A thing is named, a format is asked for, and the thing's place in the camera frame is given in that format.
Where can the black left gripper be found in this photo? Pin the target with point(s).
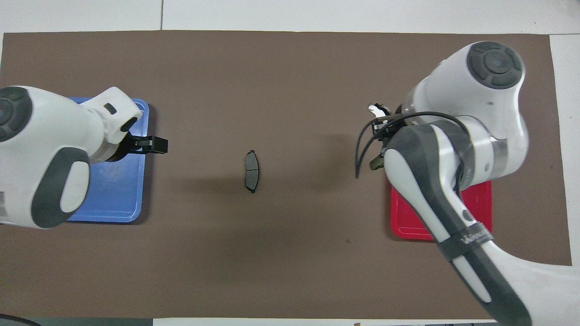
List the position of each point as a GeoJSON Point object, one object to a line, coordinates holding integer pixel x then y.
{"type": "Point", "coordinates": [133, 145]}

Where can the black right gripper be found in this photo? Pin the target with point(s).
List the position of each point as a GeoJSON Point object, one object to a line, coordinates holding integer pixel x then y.
{"type": "Point", "coordinates": [393, 124]}

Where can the dark brake pad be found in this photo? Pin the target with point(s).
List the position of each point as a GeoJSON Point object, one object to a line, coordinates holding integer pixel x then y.
{"type": "Point", "coordinates": [252, 172]}

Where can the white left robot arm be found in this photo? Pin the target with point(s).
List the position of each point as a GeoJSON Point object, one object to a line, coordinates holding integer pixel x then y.
{"type": "Point", "coordinates": [45, 131]}

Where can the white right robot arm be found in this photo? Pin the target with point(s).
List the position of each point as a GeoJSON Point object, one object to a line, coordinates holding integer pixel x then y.
{"type": "Point", "coordinates": [476, 90]}

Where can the blue plastic tray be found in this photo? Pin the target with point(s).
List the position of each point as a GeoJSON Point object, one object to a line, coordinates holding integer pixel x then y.
{"type": "Point", "coordinates": [118, 190]}

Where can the brown table mat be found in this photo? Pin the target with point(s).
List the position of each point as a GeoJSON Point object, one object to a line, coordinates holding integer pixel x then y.
{"type": "Point", "coordinates": [299, 90]}

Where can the red plastic tray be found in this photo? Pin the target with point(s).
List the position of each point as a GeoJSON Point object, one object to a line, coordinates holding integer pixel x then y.
{"type": "Point", "coordinates": [476, 213]}

